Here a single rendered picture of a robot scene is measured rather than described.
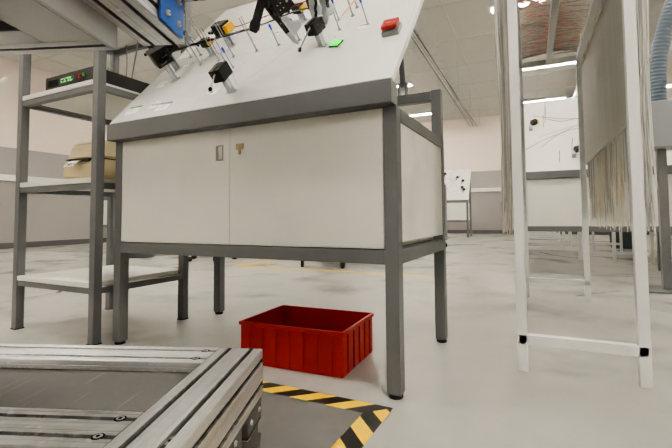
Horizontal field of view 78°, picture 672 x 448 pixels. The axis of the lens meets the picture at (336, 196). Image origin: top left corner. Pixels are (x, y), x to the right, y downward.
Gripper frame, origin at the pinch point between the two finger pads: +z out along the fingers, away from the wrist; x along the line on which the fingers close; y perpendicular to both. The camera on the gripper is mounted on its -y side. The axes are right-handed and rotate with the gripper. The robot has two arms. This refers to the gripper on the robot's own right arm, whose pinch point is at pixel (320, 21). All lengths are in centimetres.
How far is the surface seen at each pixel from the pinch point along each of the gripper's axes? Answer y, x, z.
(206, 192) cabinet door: -43, 24, 51
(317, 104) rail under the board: -27.0, -17.3, 22.6
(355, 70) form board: -15.7, -23.9, 14.7
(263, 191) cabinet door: -38, 1, 49
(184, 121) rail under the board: -38, 35, 27
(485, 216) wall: 940, 244, 536
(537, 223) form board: 231, -28, 177
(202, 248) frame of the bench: -51, 22, 68
